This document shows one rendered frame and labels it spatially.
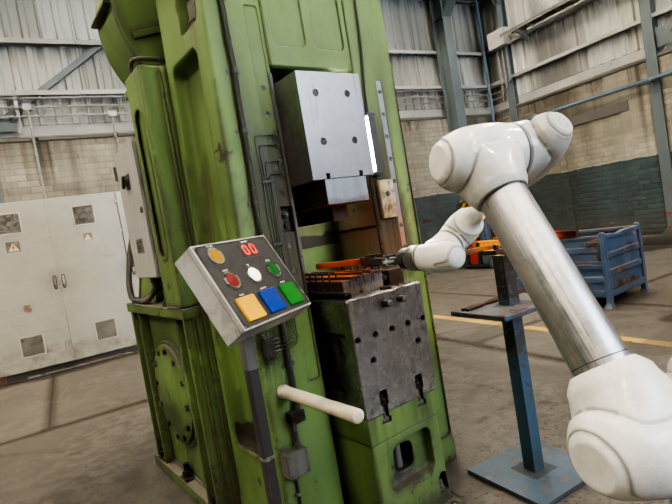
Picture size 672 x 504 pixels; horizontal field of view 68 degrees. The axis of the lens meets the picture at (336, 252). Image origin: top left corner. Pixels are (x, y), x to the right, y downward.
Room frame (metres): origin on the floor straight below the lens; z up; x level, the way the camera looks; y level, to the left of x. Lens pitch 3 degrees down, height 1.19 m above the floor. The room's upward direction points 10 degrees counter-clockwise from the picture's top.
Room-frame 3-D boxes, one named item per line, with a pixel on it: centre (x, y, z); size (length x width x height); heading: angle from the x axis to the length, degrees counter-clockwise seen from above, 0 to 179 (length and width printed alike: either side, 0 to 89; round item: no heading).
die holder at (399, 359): (2.11, 0.00, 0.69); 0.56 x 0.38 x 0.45; 36
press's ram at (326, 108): (2.09, 0.01, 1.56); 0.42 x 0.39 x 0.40; 36
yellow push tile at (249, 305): (1.35, 0.26, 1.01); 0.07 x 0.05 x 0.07; 151
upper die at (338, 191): (2.07, 0.04, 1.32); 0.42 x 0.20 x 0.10; 36
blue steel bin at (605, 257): (5.27, -2.43, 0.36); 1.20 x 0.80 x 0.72; 34
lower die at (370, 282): (2.07, 0.04, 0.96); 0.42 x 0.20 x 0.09; 36
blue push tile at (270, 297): (1.44, 0.21, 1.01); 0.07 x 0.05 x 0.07; 151
